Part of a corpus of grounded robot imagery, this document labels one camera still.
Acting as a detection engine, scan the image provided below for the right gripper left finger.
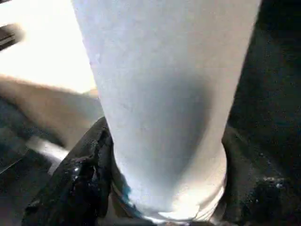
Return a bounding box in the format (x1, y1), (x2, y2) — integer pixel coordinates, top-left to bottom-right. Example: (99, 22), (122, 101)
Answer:
(22, 116), (116, 226)

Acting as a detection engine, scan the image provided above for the white plastic table top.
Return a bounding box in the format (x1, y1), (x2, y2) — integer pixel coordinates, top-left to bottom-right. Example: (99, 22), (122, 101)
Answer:
(0, 0), (104, 146)

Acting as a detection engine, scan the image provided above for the black table mat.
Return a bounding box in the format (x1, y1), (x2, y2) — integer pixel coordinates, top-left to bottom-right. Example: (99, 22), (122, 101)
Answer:
(0, 0), (301, 226)

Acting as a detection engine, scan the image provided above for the white plastic table leg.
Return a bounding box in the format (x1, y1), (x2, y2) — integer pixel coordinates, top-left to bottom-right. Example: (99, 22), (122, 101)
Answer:
(70, 0), (263, 223)

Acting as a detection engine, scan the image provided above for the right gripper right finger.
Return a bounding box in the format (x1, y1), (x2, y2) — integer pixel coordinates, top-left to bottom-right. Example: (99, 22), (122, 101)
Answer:
(218, 128), (296, 226)

